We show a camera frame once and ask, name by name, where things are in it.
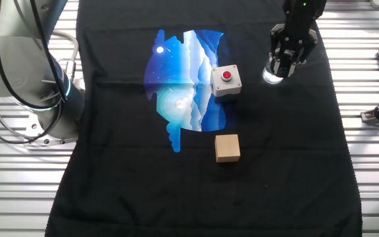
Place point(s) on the black cloth with blue print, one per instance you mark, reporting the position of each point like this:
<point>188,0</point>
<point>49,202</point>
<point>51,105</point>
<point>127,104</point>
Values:
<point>143,197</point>

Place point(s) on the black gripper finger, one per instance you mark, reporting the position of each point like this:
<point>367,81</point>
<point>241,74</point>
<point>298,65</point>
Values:
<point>309,46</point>
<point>277,39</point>

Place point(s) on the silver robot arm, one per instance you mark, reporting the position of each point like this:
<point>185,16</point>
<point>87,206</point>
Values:
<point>15,49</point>

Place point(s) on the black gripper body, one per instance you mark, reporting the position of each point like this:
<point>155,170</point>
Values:
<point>303,19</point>

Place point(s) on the wooden cube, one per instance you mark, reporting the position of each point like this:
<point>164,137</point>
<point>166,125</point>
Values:
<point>227,148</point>

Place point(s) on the grey box with red button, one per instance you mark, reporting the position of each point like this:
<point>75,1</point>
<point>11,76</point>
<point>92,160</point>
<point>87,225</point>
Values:
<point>234,82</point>

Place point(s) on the clear glass jar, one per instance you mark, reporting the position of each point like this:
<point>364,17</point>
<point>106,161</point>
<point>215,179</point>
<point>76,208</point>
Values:
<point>270,79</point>

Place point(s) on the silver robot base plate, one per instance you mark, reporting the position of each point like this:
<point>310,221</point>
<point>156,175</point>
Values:
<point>38,133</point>

